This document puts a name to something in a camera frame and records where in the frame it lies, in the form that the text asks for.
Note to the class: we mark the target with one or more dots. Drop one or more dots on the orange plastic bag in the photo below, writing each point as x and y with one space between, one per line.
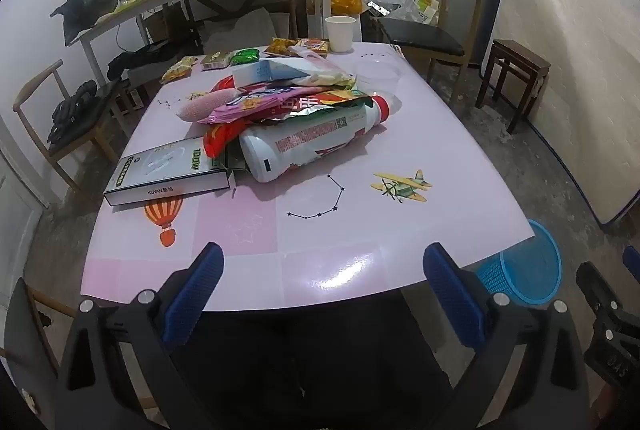
347 3

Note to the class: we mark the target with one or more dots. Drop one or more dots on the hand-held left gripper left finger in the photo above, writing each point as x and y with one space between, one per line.
197 295

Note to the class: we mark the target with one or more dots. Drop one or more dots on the pink fuzzy pouch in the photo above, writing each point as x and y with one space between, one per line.
207 104

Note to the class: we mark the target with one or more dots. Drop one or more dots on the blue mesh waste basket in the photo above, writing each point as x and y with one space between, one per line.
530 270

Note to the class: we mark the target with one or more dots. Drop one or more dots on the black clothes under desk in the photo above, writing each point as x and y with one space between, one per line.
145 57

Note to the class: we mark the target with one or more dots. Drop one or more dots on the white bottle with red cap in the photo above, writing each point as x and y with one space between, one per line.
300 144

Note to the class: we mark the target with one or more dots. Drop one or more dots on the yellow snack packet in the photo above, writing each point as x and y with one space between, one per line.
177 70

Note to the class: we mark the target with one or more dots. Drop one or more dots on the green snack packet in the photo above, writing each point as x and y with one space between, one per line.
245 57

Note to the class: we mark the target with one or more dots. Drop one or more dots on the white mattress with blue edge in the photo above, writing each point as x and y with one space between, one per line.
575 34

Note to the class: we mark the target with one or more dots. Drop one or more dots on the pale yellow snack bag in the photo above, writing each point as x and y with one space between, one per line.
327 72

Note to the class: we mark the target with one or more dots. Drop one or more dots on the grey flat box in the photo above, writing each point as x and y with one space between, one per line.
160 172

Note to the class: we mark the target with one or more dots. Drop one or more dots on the white and blue carton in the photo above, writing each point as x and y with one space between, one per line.
270 72

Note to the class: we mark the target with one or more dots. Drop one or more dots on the black clothes on chair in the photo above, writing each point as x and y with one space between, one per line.
72 109

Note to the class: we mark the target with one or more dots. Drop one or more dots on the white plastic bag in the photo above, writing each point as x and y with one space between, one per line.
417 7

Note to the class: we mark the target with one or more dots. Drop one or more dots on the black bag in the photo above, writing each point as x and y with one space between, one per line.
90 4

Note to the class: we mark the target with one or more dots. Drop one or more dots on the clear plastic cup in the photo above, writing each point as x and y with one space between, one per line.
379 77

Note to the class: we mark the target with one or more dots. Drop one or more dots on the pink chip bag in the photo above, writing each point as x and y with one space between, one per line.
250 107

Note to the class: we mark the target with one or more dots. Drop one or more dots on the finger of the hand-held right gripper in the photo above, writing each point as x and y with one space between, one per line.
632 262
597 287

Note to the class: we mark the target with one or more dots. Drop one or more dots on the white paper cup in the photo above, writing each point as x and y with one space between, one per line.
340 34

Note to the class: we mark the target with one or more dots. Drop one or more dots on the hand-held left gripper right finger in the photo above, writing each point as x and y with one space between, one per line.
452 297

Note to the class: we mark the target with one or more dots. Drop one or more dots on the dark wooden stool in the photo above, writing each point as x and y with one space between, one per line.
517 57

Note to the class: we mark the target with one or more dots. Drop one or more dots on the green chip bag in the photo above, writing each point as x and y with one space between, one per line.
345 98

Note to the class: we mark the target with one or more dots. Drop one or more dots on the wooden chair with black seat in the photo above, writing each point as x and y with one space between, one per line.
425 37

